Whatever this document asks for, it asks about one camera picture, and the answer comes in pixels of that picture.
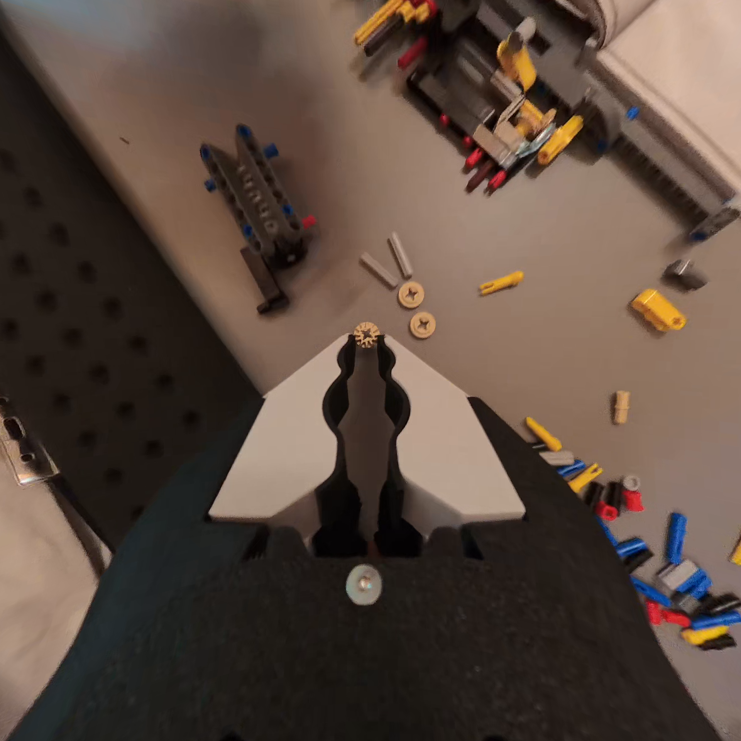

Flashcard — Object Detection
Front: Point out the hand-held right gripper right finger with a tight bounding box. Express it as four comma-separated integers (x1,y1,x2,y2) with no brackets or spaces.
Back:
373,335,528,557

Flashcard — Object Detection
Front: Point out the instruction booklet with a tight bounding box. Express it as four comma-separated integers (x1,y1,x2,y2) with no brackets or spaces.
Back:
556,0,741,198

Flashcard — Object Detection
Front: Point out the yellow lego pin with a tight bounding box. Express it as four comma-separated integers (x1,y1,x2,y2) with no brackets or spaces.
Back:
478,270,525,296

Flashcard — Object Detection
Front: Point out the lego chassis assembly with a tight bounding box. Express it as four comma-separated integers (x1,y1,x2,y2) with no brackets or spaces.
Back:
353,0,741,241

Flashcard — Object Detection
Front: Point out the yellow three-hole lego beam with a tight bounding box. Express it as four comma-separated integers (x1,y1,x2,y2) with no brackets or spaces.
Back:
630,288,688,332

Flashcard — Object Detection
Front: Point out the pile of lego pins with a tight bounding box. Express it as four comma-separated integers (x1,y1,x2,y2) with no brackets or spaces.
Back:
524,417,741,652

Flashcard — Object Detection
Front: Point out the white shirt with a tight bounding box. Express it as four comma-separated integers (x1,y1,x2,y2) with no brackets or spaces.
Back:
0,457,111,724

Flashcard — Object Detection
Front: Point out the clear badge holder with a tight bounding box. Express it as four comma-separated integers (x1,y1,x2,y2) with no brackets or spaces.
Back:
0,396,59,487

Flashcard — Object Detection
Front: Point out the small lego beam assembly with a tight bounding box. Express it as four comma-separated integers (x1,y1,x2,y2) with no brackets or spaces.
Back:
198,123,318,270

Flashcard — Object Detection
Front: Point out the dark grey lego connector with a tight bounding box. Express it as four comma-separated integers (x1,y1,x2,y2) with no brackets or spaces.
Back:
663,259,708,290

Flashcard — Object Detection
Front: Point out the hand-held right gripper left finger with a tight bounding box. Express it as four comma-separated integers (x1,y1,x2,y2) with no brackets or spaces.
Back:
207,335,367,557

